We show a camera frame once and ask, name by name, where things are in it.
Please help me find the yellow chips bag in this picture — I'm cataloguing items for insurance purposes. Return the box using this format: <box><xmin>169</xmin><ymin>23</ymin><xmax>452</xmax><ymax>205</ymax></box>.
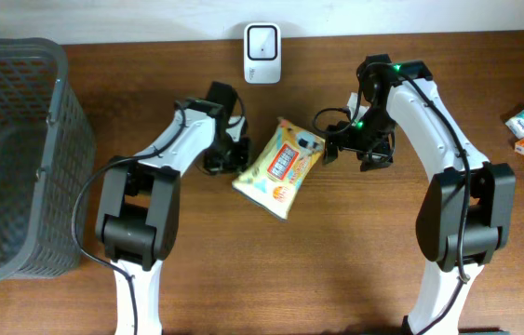
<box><xmin>232</xmin><ymin>117</ymin><xmax>325</xmax><ymax>220</ymax></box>

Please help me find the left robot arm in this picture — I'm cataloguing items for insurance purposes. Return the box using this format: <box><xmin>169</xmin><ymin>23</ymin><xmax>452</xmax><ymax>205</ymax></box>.
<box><xmin>95</xmin><ymin>82</ymin><xmax>251</xmax><ymax>334</ymax></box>

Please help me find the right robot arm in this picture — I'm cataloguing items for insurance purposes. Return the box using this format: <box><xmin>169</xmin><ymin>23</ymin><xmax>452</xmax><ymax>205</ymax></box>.
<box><xmin>322</xmin><ymin>54</ymin><xmax>516</xmax><ymax>334</ymax></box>

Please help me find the white barcode scanner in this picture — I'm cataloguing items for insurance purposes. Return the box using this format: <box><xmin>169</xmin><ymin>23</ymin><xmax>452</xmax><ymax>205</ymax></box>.
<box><xmin>243</xmin><ymin>22</ymin><xmax>282</xmax><ymax>85</ymax></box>

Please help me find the grey plastic basket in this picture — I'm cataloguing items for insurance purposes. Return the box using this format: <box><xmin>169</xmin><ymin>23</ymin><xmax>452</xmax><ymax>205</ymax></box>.
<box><xmin>0</xmin><ymin>38</ymin><xmax>97</xmax><ymax>281</ymax></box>

